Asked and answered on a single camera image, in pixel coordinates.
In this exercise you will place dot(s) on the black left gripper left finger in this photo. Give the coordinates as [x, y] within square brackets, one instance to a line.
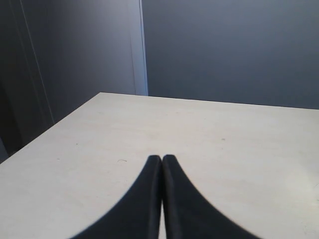
[137, 214]

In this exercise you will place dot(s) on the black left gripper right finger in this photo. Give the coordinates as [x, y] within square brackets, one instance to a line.
[187, 214]

